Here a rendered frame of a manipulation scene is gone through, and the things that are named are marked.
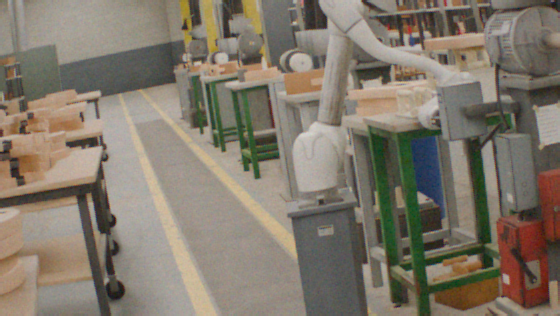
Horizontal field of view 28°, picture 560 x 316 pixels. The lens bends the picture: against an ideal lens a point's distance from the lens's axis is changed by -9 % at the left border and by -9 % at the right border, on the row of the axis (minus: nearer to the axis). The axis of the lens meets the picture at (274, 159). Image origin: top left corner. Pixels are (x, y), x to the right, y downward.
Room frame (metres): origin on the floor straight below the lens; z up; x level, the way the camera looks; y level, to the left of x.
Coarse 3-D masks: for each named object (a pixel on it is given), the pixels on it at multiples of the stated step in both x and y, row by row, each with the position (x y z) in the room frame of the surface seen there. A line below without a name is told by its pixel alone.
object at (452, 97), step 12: (444, 84) 4.25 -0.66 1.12; (456, 84) 4.18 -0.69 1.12; (468, 84) 4.17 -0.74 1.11; (480, 84) 4.18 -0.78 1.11; (444, 96) 4.16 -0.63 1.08; (456, 96) 4.16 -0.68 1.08; (468, 96) 4.17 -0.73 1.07; (480, 96) 4.18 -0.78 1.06; (444, 108) 4.17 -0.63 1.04; (456, 108) 4.16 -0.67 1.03; (444, 120) 4.19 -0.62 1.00; (456, 120) 4.16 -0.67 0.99; (468, 120) 4.17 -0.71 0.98; (480, 120) 4.17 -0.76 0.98; (444, 132) 4.22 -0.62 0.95; (456, 132) 4.16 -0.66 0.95; (468, 132) 4.17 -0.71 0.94; (480, 132) 4.17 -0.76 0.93; (492, 132) 4.11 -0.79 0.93; (504, 132) 4.06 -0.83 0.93; (480, 144) 4.19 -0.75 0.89
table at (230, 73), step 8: (224, 64) 14.48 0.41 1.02; (232, 64) 14.44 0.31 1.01; (224, 72) 14.49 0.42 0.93; (232, 72) 14.44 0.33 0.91; (200, 80) 15.03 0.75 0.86; (208, 80) 14.23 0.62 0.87; (216, 80) 14.27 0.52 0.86; (224, 80) 14.30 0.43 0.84; (232, 80) 14.32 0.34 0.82; (208, 88) 14.98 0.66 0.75; (216, 88) 14.28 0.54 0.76; (208, 96) 14.97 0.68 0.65; (216, 96) 14.28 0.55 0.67; (208, 104) 14.97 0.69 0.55; (216, 104) 14.28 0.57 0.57; (216, 112) 14.27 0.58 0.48; (216, 120) 14.27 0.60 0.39; (224, 128) 15.01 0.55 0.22; (232, 128) 15.01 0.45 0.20; (216, 136) 14.98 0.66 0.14; (224, 136) 14.29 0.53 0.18; (216, 144) 14.97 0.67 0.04; (224, 144) 14.28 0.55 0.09
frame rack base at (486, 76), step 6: (468, 72) 5.12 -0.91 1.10; (474, 72) 5.13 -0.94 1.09; (480, 72) 5.13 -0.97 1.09; (486, 72) 5.14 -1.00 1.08; (492, 72) 5.14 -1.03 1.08; (480, 78) 5.13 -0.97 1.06; (486, 78) 5.14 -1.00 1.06; (492, 78) 5.14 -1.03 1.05; (486, 84) 5.14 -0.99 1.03; (492, 84) 5.14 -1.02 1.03; (486, 90) 5.13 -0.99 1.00; (492, 90) 5.14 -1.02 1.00; (486, 96) 5.13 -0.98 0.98; (492, 96) 5.14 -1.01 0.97; (486, 102) 5.13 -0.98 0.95
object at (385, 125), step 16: (496, 112) 5.00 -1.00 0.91; (384, 128) 5.12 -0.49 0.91; (400, 128) 4.94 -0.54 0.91; (416, 128) 4.95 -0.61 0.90; (432, 256) 5.54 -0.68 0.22; (448, 256) 5.54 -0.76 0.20; (496, 256) 5.35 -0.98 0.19; (400, 272) 5.34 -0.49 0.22; (480, 272) 5.00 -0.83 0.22; (496, 272) 5.00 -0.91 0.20; (432, 288) 4.96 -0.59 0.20; (448, 288) 4.97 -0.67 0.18
